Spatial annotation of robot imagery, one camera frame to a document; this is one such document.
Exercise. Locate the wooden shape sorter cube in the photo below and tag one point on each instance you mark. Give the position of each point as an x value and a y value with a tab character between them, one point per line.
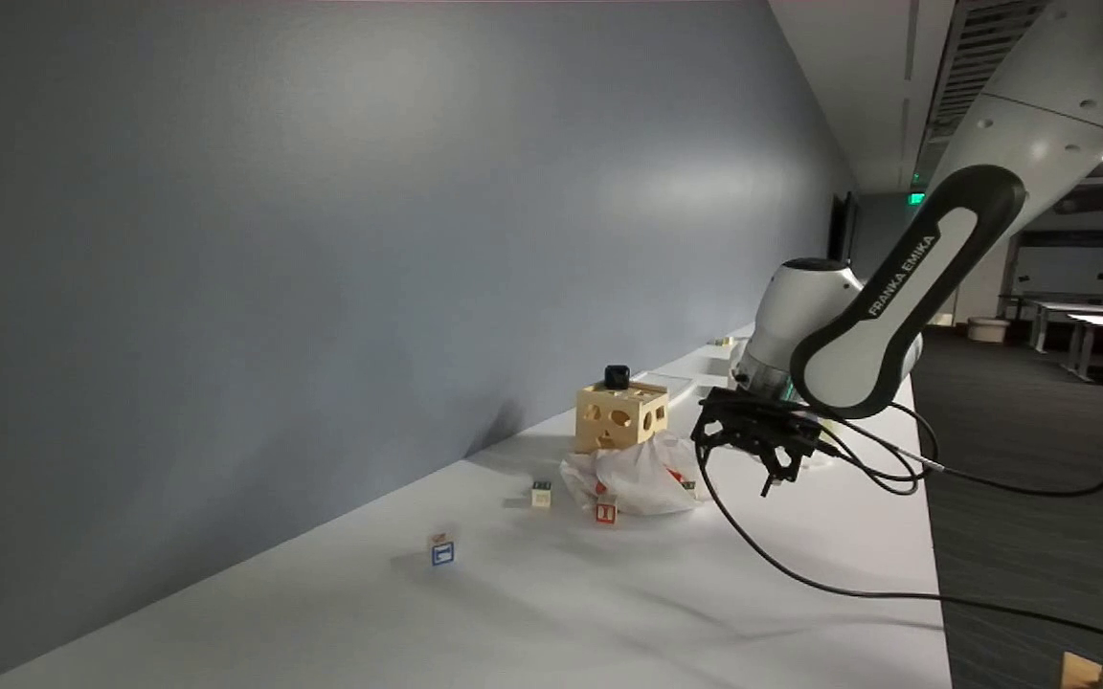
622	417

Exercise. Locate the ceiling air vent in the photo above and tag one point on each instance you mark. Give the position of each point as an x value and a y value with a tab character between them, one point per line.
978	61

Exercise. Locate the black round knob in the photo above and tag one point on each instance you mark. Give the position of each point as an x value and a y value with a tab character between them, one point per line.
615	375

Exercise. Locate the small plain white square block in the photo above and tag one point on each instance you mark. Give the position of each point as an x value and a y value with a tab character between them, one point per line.
541	495

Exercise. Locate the green exit sign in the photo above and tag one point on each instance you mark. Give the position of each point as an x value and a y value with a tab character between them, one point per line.
918	196

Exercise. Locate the white block with blue print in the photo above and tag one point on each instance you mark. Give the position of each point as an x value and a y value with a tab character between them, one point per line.
442	550

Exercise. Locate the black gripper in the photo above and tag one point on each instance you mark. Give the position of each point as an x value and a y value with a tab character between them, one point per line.
749	417

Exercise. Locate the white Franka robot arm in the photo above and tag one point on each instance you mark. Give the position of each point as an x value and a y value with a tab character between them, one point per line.
908	282

